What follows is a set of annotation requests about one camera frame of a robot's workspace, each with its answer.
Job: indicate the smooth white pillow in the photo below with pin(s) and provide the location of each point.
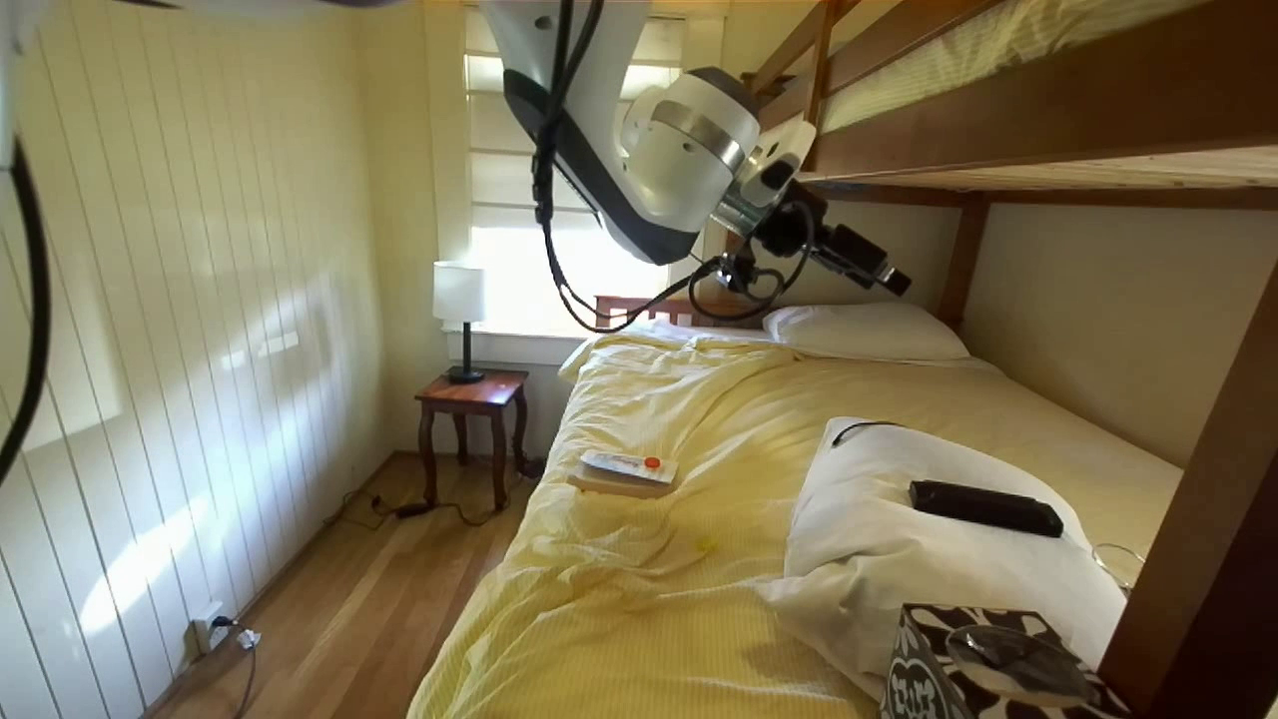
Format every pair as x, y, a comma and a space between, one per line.
881, 333

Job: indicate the white shade table lamp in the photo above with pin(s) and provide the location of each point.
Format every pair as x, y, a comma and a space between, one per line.
460, 299

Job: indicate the black remote control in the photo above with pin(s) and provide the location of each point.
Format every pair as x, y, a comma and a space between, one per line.
982, 509

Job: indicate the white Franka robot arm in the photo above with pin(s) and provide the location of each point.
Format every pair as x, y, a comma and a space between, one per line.
680, 144

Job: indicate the wooden bunk bed frame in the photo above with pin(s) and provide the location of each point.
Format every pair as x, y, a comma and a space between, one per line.
1201, 559

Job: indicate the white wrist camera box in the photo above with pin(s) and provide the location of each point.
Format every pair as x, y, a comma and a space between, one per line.
788, 143

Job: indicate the red wooden nightstand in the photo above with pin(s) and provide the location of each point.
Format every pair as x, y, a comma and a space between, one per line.
464, 398

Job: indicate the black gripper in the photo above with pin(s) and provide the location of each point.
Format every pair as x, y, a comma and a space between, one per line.
833, 239

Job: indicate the upper bunk mattress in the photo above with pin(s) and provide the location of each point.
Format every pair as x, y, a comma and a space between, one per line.
960, 55

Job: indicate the yellow bed sheet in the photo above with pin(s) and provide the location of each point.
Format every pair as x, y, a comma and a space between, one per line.
663, 599

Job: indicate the white pillow with crumpled case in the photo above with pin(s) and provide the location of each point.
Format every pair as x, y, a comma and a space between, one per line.
881, 559

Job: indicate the cream window blind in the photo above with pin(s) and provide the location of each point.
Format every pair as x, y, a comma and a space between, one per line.
495, 163

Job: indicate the floor power strip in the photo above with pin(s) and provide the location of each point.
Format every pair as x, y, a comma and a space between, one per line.
212, 637

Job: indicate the thin paperback book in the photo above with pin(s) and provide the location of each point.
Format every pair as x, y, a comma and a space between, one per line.
626, 468

